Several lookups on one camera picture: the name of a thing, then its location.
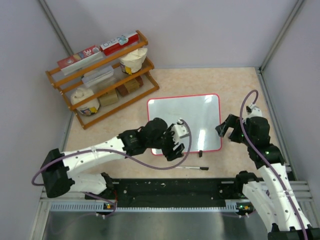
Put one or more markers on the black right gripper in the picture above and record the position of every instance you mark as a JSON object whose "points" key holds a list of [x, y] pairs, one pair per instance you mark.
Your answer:
{"points": [[231, 121]]}

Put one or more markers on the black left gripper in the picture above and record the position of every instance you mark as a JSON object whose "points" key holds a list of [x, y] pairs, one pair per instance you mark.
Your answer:
{"points": [[170, 155]]}

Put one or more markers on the pink framed whiteboard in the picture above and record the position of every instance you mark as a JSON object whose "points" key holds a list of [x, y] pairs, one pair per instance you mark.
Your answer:
{"points": [[201, 112]]}

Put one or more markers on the white black marker pen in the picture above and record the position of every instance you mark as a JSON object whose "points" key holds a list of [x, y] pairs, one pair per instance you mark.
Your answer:
{"points": [[201, 168]]}

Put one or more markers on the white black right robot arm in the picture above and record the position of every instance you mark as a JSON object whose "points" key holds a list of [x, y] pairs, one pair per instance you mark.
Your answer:
{"points": [[273, 198]]}

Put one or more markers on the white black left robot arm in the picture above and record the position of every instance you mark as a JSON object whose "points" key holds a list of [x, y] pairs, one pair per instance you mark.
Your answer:
{"points": [[64, 172]]}

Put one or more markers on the brown block right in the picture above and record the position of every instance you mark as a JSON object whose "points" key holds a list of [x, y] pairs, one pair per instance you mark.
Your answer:
{"points": [[130, 86]]}

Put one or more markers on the tan block left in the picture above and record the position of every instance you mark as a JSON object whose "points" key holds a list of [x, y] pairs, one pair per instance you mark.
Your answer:
{"points": [[109, 98]]}

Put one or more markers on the orange wooden shelf rack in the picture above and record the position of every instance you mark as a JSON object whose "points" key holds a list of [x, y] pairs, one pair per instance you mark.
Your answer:
{"points": [[84, 101]]}

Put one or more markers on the white bag upper shelf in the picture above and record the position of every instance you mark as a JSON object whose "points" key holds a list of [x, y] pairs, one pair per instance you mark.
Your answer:
{"points": [[132, 62]]}

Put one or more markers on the clear plastic box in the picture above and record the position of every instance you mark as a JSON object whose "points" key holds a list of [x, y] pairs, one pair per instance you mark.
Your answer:
{"points": [[94, 77]]}

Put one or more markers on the red foil box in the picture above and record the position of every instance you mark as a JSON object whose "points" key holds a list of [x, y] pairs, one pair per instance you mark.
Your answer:
{"points": [[120, 42]]}

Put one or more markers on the red white wrap box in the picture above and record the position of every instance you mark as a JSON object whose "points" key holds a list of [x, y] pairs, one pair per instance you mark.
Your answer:
{"points": [[79, 60]]}

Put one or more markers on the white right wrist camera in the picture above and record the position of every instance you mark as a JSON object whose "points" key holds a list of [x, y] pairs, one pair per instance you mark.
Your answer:
{"points": [[253, 111]]}

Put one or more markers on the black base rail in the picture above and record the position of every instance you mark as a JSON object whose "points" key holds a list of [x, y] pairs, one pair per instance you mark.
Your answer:
{"points": [[172, 192]]}

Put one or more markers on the grey slotted cable duct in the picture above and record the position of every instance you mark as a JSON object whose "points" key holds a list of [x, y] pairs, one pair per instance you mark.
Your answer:
{"points": [[228, 206]]}

